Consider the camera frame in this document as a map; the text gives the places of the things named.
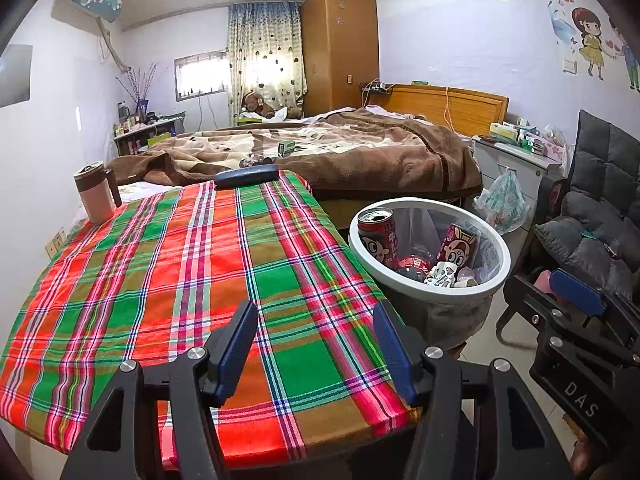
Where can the wall outlet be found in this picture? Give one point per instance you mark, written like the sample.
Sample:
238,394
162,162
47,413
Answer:
55,244

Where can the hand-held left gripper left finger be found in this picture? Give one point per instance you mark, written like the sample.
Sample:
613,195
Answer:
232,350

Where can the pile of medicine boxes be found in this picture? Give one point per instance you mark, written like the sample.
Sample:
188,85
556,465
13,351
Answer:
525,137

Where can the white nightstand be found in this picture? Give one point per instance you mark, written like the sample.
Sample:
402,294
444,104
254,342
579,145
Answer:
520,165

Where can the patterned curtain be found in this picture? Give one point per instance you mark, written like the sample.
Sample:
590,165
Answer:
265,55

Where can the small green box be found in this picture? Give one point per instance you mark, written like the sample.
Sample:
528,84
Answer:
286,149

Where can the cartoon couple wall sticker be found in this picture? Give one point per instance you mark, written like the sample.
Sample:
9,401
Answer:
592,45

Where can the brown blanket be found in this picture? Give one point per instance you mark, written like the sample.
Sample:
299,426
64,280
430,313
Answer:
375,155

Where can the plaid tablecloth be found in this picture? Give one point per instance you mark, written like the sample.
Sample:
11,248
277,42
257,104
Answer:
150,285

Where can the dried branches in vase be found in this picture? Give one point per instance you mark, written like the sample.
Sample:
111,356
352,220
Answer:
137,85

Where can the red milk can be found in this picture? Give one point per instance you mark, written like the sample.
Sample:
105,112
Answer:
455,245
377,237

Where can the wooden wardrobe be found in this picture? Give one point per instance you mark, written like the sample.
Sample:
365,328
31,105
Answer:
340,50

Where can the dark wrapper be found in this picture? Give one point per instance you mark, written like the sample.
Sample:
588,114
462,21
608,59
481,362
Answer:
256,161

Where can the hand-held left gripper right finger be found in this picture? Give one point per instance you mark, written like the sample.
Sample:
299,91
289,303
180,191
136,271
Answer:
395,355

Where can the shelf with bottles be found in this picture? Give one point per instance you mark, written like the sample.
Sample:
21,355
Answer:
145,135

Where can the wrapped air conditioner pipe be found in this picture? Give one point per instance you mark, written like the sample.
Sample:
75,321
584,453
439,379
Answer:
112,50

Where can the grey cushioned chair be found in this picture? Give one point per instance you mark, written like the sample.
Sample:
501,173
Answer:
600,185

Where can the printed paper cup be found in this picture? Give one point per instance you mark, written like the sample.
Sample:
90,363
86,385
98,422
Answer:
440,275

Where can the dark blue glasses case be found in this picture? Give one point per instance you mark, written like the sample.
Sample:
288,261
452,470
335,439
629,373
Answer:
245,176

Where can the wooden headboard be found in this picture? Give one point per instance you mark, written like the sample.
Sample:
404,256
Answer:
475,110

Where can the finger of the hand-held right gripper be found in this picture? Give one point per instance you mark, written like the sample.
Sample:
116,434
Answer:
577,290
530,302

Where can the wall light switch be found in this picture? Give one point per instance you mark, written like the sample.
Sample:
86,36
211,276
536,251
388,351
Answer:
570,66

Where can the brown teddy bear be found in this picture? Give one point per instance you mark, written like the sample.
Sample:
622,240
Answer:
255,105

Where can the green plastic bag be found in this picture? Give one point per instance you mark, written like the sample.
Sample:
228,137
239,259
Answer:
500,200

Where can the brown lidded mug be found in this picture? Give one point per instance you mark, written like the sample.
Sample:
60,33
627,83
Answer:
97,200

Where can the power strip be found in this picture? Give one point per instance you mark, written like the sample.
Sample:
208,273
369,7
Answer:
375,87

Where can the white trash bin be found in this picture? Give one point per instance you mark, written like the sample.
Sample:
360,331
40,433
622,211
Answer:
367,260

